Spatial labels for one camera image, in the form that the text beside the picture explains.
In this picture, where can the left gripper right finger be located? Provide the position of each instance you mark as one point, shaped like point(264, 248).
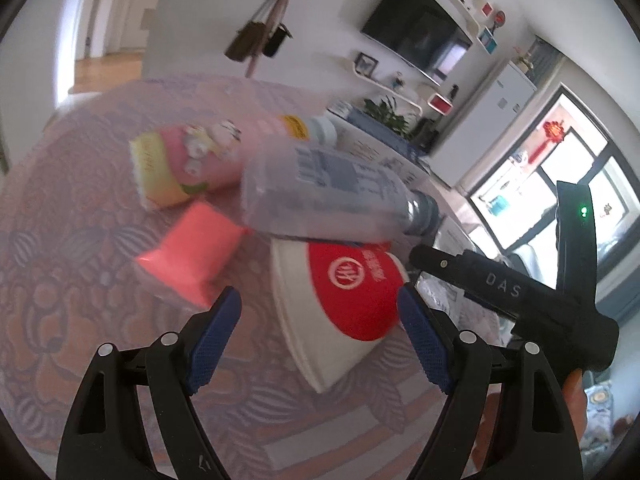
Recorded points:
point(504, 412)

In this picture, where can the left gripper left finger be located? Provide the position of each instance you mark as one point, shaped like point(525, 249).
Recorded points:
point(130, 399)

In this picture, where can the red white paper cup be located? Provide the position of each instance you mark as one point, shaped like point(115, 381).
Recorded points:
point(335, 304)

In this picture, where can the clear plastic bottle blue cap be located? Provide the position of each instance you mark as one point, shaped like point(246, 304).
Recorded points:
point(304, 190)

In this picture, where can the person's right hand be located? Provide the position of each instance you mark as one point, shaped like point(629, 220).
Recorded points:
point(576, 401)

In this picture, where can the pink tissue pack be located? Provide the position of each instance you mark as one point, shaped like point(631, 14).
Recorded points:
point(194, 251)

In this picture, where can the red chinese knot decoration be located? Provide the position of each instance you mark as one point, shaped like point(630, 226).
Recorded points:
point(554, 133)

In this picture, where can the pink cartoon drink bottle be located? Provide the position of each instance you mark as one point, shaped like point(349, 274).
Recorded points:
point(174, 164)

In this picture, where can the white refrigerator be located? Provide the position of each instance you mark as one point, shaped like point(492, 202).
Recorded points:
point(480, 123)

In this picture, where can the red white shelf box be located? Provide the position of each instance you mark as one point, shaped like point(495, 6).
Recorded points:
point(439, 104)

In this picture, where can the white blue long carton box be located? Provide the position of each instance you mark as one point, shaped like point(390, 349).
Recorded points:
point(362, 136)

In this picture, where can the green potted plant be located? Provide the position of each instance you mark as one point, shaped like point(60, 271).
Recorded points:
point(385, 112)

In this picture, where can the black framed butterfly picture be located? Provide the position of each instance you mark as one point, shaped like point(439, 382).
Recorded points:
point(365, 65)

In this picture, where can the brown hanging handbag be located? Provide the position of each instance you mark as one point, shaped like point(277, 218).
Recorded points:
point(248, 37)

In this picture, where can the black hanging small bag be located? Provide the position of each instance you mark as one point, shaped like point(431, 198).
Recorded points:
point(275, 41)

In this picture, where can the pink coat stand pole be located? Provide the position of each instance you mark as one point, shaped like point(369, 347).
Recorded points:
point(274, 17)

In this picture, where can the white wavy wall shelf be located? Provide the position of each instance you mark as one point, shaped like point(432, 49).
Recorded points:
point(405, 94)

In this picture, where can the wall mounted black television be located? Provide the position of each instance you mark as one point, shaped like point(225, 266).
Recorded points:
point(422, 33)

